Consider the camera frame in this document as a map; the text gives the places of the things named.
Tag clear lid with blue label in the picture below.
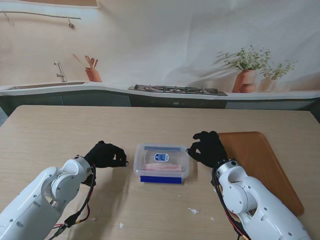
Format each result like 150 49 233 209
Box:
133 142 190 176

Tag brown wooden tray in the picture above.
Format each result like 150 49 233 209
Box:
217 131 305 218

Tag arm black red cable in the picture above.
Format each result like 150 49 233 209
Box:
44 163 98 238
211 169 248 240

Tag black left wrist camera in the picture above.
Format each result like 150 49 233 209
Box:
81 173 95 187

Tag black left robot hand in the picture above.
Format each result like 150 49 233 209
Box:
84 140 130 170

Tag pink bacon slices stack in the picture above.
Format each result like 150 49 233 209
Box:
144 162 182 172

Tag right arm black red cable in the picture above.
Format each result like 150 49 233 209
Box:
211 169 248 240

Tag left arm black red cable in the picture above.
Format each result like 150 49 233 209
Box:
44 163 98 238

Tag clear container with blue clips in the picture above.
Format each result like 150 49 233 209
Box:
133 142 191 185

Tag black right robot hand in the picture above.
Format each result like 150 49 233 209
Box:
186 130 229 169

